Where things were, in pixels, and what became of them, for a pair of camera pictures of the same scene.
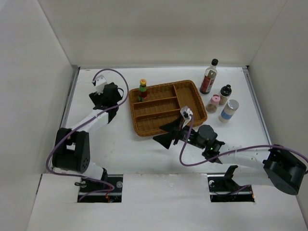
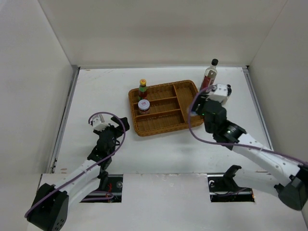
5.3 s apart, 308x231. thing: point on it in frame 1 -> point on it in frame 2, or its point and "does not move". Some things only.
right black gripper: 166,139 -> 201,100
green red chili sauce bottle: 143,91 does not move
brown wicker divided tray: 163,106 does not move
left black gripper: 96,98 -> 119,131
